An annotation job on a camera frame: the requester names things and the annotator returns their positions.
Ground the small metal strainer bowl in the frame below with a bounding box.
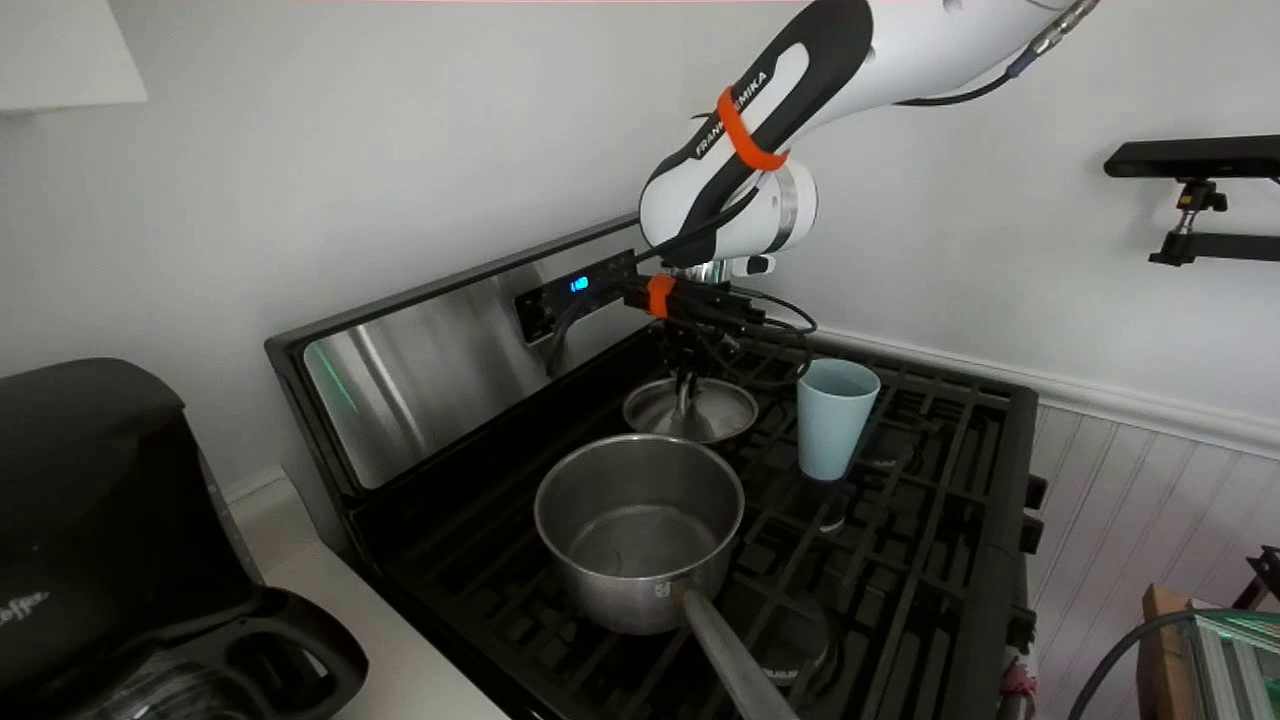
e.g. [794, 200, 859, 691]
[620, 374, 766, 447]

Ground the wooden board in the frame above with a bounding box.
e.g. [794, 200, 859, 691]
[1141, 579, 1280, 720]

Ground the black coffee maker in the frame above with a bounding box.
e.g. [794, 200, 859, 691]
[0, 357, 374, 720]

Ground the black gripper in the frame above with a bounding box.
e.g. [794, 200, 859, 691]
[656, 317, 754, 411]

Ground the patterned dish towel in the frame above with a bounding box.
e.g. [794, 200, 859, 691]
[999, 653, 1041, 705]

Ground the steel saucepan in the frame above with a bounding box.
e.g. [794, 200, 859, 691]
[533, 427, 801, 720]

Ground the thin dark floor cable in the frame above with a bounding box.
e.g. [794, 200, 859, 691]
[1063, 610, 1203, 720]

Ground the dark metal bracket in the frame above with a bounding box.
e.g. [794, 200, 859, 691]
[1245, 539, 1280, 613]

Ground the orange strap on arm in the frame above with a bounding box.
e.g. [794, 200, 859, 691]
[713, 89, 794, 177]

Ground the stainless steel gas stove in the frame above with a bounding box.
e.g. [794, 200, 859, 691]
[262, 191, 1052, 720]

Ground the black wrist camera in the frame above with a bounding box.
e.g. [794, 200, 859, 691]
[626, 266, 754, 337]

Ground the aluminium extrusion frame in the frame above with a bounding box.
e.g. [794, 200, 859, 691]
[1191, 605, 1280, 720]

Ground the white wall cabinet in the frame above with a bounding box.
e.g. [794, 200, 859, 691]
[0, 0, 152, 118]

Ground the light blue plastic cup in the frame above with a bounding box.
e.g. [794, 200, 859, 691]
[794, 357, 886, 484]

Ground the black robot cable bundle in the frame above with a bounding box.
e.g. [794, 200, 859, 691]
[535, 0, 1106, 395]

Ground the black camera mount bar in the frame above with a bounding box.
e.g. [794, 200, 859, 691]
[1100, 132, 1280, 273]

